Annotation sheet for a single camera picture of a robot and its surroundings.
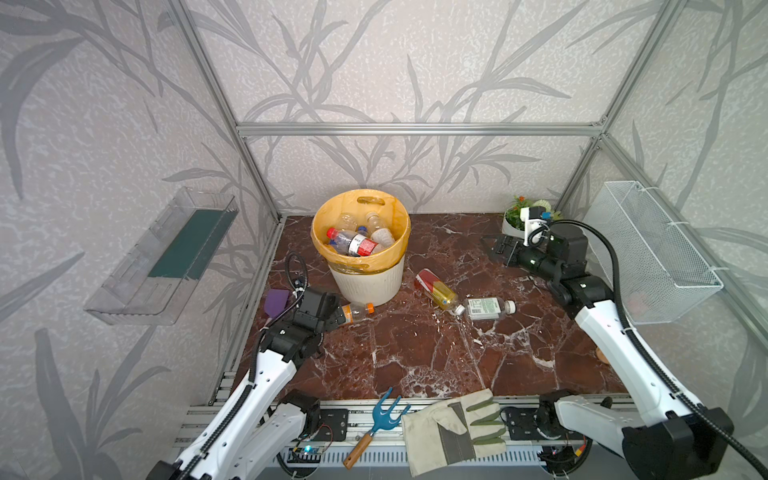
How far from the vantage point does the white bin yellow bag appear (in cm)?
76

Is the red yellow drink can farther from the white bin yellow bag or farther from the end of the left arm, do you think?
the end of the left arm

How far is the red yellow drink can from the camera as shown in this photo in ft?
3.05

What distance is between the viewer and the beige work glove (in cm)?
71

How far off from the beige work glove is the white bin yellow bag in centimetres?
35

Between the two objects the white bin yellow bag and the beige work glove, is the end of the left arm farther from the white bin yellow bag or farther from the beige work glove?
the beige work glove

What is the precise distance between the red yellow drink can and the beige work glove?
0.28 m

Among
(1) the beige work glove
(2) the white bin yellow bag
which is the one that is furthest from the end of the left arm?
(1) the beige work glove

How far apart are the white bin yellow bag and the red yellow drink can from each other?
0.08 metres
